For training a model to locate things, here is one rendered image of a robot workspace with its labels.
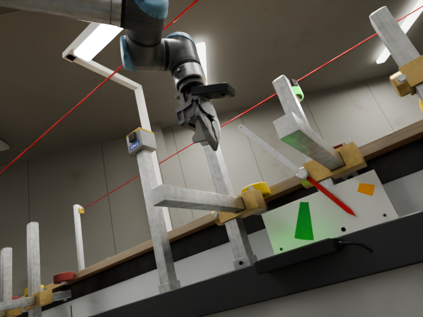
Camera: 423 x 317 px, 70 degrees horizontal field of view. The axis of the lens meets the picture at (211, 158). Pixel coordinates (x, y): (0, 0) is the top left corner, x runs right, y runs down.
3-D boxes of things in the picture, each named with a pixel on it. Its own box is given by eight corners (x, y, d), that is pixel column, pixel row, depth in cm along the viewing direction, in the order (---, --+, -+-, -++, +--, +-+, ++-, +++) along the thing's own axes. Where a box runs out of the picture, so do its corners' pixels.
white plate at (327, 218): (399, 217, 55) (373, 168, 59) (274, 256, 67) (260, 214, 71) (399, 217, 56) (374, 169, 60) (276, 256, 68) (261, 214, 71)
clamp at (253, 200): (257, 207, 71) (250, 187, 73) (213, 226, 78) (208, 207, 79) (268, 209, 76) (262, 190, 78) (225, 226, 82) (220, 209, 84)
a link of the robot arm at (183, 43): (158, 52, 93) (189, 53, 97) (166, 84, 88) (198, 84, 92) (163, 27, 85) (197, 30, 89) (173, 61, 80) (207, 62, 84)
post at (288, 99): (371, 267, 57) (282, 72, 76) (352, 272, 59) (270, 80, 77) (374, 265, 60) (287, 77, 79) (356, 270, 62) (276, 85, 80)
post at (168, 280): (170, 290, 82) (143, 147, 100) (158, 294, 85) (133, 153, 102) (181, 287, 86) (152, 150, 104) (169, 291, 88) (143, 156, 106)
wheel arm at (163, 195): (166, 204, 51) (161, 180, 52) (152, 211, 52) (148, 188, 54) (272, 214, 85) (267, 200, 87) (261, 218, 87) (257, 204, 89)
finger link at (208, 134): (201, 158, 78) (192, 127, 81) (219, 148, 75) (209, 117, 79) (193, 156, 75) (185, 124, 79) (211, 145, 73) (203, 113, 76)
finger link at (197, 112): (209, 134, 78) (201, 107, 81) (214, 131, 77) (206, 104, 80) (197, 130, 74) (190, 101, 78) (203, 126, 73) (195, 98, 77)
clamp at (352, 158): (364, 162, 61) (352, 140, 63) (302, 188, 67) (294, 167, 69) (368, 166, 65) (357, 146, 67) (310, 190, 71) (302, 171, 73)
